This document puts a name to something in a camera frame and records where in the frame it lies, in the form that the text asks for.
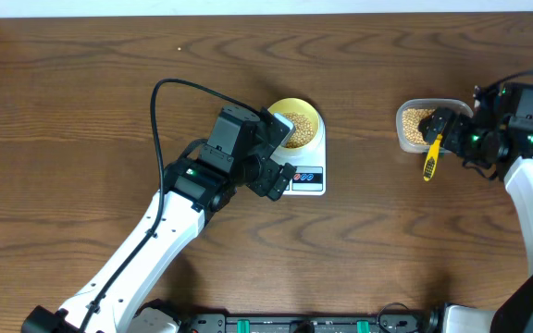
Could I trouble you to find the yellow plastic scoop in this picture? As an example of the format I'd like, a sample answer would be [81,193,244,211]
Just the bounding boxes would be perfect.
[423,134,442,181]

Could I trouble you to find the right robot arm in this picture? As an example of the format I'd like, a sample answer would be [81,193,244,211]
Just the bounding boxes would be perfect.
[418,82,533,333]

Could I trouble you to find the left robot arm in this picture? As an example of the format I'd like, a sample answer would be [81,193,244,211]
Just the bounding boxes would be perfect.
[21,105,295,332]

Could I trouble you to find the white digital kitchen scale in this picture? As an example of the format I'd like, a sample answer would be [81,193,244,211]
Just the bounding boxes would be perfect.
[268,98,327,196]

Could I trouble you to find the soybeans in bowl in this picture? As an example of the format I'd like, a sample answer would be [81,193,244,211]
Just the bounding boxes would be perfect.
[284,113,316,148]

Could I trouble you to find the yellow plastic bowl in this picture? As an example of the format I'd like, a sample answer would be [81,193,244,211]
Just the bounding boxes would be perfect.
[268,98,324,151]

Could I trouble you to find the clear container of soybeans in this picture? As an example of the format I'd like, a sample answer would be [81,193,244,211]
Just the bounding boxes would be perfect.
[396,98,473,154]

